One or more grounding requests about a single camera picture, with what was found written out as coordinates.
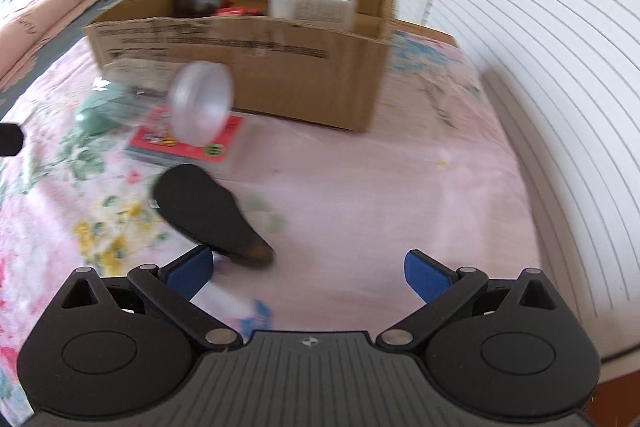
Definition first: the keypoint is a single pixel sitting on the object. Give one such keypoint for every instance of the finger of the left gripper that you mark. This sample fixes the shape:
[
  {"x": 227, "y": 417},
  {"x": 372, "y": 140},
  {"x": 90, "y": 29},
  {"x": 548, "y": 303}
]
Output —
[{"x": 11, "y": 139}]

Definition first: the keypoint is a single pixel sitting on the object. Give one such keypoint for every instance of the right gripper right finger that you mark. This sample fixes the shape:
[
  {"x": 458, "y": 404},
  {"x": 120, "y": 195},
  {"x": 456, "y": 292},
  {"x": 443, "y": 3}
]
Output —
[{"x": 447, "y": 295}]

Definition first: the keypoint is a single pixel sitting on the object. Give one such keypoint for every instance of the pink floral bed sheet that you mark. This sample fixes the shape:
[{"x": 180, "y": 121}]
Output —
[{"x": 434, "y": 172}]

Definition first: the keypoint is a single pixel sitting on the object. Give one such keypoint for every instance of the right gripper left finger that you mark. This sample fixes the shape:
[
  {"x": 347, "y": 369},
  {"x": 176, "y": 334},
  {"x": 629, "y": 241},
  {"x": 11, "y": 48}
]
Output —
[{"x": 167, "y": 291}]

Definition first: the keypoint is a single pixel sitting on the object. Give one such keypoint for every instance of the brown cardboard box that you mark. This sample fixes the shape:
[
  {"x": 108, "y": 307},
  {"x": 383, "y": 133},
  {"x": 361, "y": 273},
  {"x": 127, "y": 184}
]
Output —
[{"x": 280, "y": 68}]

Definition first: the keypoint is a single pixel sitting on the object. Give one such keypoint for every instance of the black oval case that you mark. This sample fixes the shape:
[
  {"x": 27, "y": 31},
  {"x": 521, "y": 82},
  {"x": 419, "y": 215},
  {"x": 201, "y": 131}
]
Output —
[{"x": 191, "y": 201}]

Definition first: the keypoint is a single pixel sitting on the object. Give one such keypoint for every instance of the white pill bottle green label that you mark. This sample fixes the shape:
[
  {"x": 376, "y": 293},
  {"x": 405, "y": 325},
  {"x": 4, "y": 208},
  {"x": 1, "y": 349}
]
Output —
[{"x": 333, "y": 14}]

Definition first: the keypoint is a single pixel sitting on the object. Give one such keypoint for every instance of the teal round pouch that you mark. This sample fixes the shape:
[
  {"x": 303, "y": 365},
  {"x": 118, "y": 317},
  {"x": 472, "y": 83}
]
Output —
[{"x": 106, "y": 108}]

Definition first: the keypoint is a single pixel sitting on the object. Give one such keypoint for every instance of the clear empty plastic jar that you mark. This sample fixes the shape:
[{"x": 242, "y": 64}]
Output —
[{"x": 196, "y": 98}]

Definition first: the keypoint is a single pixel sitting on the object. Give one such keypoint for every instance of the pink folded quilt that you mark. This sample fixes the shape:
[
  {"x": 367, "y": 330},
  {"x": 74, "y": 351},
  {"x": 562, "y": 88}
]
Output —
[{"x": 27, "y": 25}]

